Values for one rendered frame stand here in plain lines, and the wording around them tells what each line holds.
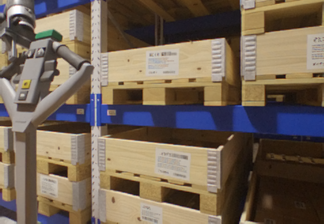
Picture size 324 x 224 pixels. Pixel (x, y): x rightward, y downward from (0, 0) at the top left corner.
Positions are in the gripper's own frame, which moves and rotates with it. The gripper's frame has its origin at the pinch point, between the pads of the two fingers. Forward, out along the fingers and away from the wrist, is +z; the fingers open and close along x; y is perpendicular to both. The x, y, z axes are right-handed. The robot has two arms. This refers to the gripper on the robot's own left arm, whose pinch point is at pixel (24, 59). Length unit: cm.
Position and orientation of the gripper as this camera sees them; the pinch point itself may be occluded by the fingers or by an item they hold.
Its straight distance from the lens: 84.1
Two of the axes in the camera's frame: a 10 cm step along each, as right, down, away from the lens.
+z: 3.3, 8.4, -4.3
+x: 4.3, 2.7, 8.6
